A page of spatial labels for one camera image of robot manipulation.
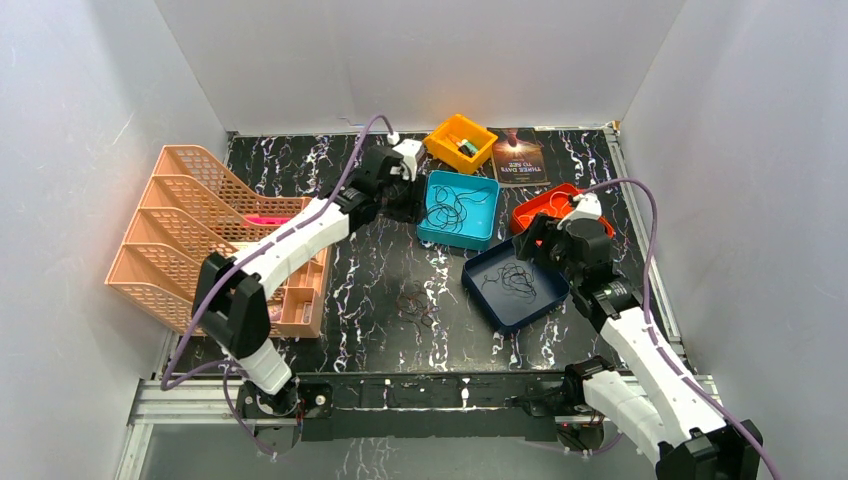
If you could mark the peach compartment organizer tray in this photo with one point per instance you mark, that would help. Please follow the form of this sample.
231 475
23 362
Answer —
296 307

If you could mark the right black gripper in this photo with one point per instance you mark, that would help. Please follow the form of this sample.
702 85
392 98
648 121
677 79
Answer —
541 228

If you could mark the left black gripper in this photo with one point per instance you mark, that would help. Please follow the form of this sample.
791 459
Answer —
403 201

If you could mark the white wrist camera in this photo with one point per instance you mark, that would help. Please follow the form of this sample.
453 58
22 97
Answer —
411 152
583 206

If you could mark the dark paperback book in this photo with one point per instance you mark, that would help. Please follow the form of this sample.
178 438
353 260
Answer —
518 159

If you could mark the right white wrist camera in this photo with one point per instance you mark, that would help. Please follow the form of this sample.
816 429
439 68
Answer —
583 206

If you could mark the yellow plastic bin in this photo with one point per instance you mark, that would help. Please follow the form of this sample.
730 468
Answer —
440 147

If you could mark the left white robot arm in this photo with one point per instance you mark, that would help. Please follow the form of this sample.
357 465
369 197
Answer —
232 293

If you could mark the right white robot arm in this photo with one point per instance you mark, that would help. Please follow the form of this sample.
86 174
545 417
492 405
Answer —
675 424

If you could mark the cyan square tray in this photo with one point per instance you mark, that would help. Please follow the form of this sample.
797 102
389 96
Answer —
459 210

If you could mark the navy square tray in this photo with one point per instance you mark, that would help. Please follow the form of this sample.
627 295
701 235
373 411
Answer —
511 293

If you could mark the orange square tray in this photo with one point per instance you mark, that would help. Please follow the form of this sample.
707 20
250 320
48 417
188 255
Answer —
554 202

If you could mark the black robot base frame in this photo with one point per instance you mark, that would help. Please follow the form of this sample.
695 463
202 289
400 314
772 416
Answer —
532 406

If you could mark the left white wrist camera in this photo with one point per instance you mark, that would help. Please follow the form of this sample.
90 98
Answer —
411 152

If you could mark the peach mesh file rack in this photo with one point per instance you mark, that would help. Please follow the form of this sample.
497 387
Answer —
192 205

